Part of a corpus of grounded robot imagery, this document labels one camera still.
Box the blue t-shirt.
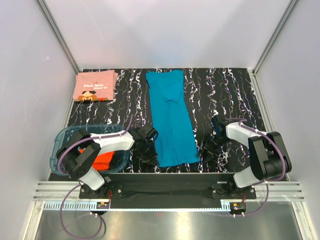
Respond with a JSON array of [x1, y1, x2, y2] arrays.
[[146, 70, 199, 168]]

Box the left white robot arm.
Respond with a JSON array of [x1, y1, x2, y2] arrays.
[[56, 125, 159, 198]]

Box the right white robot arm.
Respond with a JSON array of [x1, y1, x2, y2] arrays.
[[199, 115, 292, 198]]

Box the clear blue plastic bin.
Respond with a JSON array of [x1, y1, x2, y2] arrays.
[[49, 124, 130, 176]]

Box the orange t-shirt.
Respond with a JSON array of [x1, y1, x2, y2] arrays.
[[92, 151, 115, 172]]

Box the right connector box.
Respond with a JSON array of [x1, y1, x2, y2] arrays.
[[230, 202, 247, 212]]

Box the connector box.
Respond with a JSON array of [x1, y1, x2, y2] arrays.
[[230, 202, 247, 212], [96, 201, 111, 210]]

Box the left connector box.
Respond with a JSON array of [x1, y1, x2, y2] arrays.
[[96, 201, 111, 210]]

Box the pink folded t-shirt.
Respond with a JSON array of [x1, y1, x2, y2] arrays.
[[73, 70, 118, 102]]

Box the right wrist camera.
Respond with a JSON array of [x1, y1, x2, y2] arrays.
[[211, 130, 220, 138]]

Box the right aluminium frame post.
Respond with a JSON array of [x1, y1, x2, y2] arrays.
[[252, 0, 301, 75]]

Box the aluminium frame post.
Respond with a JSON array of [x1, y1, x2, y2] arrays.
[[252, 0, 301, 75], [35, 0, 81, 74]]

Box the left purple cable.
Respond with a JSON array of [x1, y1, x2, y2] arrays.
[[56, 114, 136, 238]]

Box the front aluminium rail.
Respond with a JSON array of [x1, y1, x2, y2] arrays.
[[32, 181, 306, 201]]

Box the left aluminium frame post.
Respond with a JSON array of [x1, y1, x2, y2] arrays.
[[35, 0, 81, 74]]

